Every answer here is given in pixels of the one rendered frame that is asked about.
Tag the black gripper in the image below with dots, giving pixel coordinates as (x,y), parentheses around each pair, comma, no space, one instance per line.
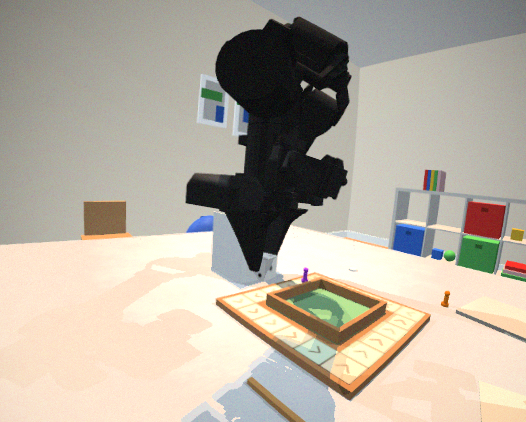
(260,214)

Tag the orange thin rod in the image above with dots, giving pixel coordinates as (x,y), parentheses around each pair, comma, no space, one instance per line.
(273,401)

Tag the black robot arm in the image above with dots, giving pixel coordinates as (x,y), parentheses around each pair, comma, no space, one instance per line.
(262,70)

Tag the white die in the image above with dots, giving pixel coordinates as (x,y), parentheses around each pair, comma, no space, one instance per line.
(267,270)

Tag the orange pawn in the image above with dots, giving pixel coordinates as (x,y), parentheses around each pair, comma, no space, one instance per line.
(446,298)

